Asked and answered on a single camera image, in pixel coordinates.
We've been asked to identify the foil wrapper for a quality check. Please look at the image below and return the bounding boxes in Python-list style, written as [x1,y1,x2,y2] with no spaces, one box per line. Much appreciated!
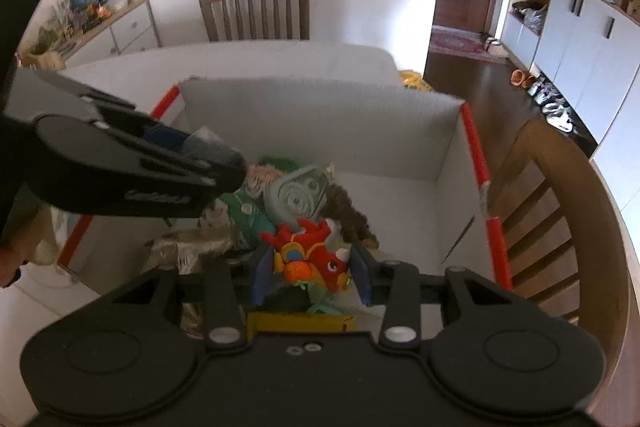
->
[142,226,239,276]

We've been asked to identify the white bench cabinet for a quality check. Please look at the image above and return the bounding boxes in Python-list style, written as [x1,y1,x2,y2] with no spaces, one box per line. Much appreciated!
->
[501,9,546,68]

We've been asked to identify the red shoe box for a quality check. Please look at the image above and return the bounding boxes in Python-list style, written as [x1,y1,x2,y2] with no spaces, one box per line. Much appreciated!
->
[57,76,514,344]

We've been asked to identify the green cartoon pouch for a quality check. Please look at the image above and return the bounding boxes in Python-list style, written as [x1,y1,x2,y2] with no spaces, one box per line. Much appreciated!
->
[199,189,274,251]

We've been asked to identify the correction tape dispenser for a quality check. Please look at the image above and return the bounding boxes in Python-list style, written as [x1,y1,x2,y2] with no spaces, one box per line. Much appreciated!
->
[263,163,334,224]

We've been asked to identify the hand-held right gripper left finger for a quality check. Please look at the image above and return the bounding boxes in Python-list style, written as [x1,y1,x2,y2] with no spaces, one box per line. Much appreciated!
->
[107,246,274,351]

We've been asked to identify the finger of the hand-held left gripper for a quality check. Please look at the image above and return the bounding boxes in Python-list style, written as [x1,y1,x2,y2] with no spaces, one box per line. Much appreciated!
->
[84,147,250,221]
[82,89,195,150]

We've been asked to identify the red patterned rug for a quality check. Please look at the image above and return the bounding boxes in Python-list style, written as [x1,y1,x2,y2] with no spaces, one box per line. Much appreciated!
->
[429,24,511,67]

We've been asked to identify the row of grey shoes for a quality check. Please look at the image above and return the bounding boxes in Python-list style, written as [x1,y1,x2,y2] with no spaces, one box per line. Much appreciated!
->
[527,76,599,138]

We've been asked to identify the white lower cabinets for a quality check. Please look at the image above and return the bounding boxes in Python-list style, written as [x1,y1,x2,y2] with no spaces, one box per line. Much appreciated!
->
[532,0,640,143]

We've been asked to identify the grey bag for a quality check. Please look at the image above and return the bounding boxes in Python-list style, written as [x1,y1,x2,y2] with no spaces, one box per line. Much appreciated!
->
[509,0,549,33]

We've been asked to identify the yellow box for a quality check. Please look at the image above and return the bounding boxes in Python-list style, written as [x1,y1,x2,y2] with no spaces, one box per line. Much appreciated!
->
[246,310,357,334]

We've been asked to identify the red plush toy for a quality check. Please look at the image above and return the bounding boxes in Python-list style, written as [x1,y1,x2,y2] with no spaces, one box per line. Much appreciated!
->
[259,217,354,293]

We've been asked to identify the grey wrapper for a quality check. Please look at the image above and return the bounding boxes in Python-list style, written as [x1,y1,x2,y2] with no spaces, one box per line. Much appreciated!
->
[182,125,244,168]

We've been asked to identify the white wooden sideboard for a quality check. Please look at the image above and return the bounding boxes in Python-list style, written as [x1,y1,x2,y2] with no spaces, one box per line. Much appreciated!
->
[17,0,164,70]

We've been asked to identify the green haired cartoon figure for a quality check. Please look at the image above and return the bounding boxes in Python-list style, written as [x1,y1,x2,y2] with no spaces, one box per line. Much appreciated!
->
[247,155,301,188]

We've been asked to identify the teal egg-shaped holder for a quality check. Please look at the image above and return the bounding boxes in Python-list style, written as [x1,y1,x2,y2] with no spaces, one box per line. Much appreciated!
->
[305,279,354,314]

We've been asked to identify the golden foil bag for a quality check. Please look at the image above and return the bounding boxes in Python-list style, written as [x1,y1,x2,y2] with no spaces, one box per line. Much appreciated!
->
[397,69,436,92]

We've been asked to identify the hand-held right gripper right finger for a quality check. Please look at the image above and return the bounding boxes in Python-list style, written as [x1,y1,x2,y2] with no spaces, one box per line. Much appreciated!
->
[349,243,527,351]

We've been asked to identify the brown scrunchie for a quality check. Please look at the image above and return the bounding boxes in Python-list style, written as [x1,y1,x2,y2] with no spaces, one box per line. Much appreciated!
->
[324,184,381,253]

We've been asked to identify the wooden curved-back chair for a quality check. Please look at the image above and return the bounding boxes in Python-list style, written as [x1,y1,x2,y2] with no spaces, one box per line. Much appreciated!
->
[487,119,632,366]

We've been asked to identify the person's left hand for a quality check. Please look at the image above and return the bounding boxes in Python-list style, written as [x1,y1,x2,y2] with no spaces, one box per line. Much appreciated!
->
[0,242,24,289]

